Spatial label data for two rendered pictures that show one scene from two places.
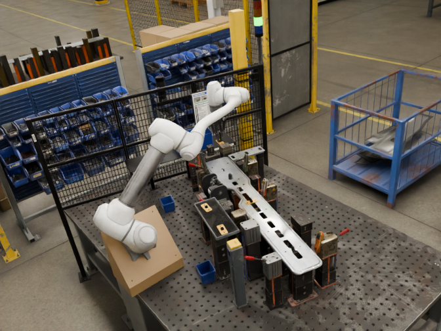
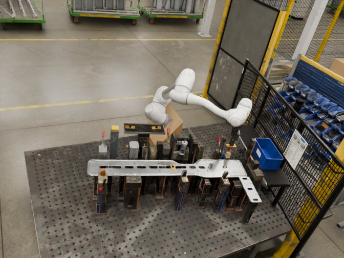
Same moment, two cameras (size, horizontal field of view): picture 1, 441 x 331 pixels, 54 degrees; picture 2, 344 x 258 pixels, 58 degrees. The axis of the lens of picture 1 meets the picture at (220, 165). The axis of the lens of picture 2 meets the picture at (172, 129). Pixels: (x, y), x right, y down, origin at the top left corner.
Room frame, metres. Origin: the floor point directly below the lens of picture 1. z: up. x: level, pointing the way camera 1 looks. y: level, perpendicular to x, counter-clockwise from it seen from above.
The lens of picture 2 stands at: (2.36, -2.20, 2.76)
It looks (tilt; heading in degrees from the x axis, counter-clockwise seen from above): 34 degrees down; 93
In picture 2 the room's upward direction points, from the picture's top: 11 degrees clockwise
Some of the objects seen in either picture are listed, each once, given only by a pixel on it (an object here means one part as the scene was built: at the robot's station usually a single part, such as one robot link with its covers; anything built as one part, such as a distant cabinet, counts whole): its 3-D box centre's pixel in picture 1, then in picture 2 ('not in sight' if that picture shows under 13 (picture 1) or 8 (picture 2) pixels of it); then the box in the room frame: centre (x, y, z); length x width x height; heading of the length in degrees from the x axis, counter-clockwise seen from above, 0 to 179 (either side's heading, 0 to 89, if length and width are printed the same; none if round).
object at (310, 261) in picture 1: (253, 203); (170, 168); (2.32, -0.19, 1.00); 1.38 x 0.22 x 0.02; 19
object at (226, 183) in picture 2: (252, 180); (220, 194); (2.79, -0.23, 0.87); 0.12 x 0.09 x 0.35; 109
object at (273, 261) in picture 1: (272, 281); (102, 164); (1.72, -0.22, 0.88); 0.11 x 0.10 x 0.36; 109
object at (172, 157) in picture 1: (180, 152); (258, 152); (3.12, 0.31, 1.02); 0.90 x 0.22 x 0.03; 109
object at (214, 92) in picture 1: (216, 92); (243, 108); (2.77, -0.03, 1.63); 0.13 x 0.11 x 0.16; 72
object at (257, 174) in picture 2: (226, 163); (252, 187); (3.07, -0.05, 0.88); 0.08 x 0.08 x 0.36; 19
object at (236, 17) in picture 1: (245, 125); (312, 207); (3.53, -0.26, 1.00); 0.18 x 0.18 x 2.00; 19
